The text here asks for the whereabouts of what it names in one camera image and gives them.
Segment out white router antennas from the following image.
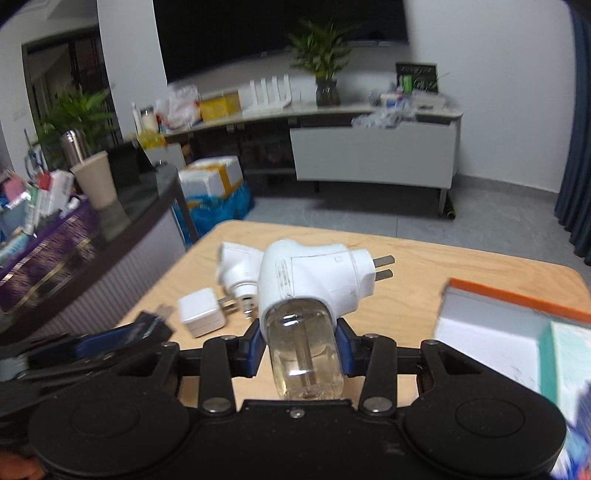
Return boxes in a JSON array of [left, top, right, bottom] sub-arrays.
[[241, 74, 293, 116]]

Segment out steel thermos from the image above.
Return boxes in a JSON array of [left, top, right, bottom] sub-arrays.
[[61, 130, 90, 165]]

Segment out white foam box yellow tape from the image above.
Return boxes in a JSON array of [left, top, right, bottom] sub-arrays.
[[177, 156, 245, 205]]

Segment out black green sign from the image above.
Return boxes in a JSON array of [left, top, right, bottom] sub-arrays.
[[395, 61, 440, 94]]

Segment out white plug-in heater device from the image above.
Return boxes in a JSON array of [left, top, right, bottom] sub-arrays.
[[217, 241, 266, 320]]

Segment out dark blue curtain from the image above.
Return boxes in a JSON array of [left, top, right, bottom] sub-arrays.
[[553, 9, 591, 268]]

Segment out white mosquito repellent plug-in bottle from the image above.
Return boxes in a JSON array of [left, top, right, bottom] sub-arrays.
[[257, 239, 396, 401]]

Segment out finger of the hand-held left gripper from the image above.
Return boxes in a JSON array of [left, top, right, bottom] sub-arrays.
[[0, 353, 125, 407], [18, 322, 162, 367]]

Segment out blue bag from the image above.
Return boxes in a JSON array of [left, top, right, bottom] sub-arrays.
[[172, 184, 256, 244]]

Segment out black glass counter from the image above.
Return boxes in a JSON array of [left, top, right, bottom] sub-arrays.
[[0, 164, 200, 347]]

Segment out purple patterned box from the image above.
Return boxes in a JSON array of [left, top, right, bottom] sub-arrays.
[[0, 198, 100, 315]]

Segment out white plastic bag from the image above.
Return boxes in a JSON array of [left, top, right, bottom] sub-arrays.
[[156, 84, 202, 131]]

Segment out white orange-edged cardboard box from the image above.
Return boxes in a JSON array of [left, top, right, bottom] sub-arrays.
[[431, 277, 591, 480]]

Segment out black box on counter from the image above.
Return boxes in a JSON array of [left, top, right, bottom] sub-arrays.
[[106, 141, 156, 188]]

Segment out person's left hand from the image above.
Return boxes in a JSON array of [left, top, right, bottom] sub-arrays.
[[0, 452, 44, 480]]

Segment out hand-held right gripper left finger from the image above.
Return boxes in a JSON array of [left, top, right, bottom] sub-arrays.
[[115, 318, 269, 415]]

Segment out clear plastic packets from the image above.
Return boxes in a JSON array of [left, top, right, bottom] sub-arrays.
[[352, 107, 417, 131]]

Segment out white long cabinet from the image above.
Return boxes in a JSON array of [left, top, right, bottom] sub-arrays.
[[161, 98, 464, 219]]

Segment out teal box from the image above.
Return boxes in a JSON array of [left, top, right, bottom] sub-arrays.
[[537, 320, 591, 418]]

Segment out plant in glass vase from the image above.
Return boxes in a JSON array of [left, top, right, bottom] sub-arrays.
[[285, 18, 358, 108]]

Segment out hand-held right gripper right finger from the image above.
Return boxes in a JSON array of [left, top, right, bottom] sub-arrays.
[[333, 318, 468, 415]]

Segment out green plant in beige pot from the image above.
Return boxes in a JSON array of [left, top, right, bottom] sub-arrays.
[[33, 87, 122, 209]]

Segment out white charger adapter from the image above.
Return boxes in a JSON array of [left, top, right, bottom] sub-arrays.
[[178, 288, 239, 339]]

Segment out black television screen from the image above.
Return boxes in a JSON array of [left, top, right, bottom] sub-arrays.
[[152, 0, 410, 85]]

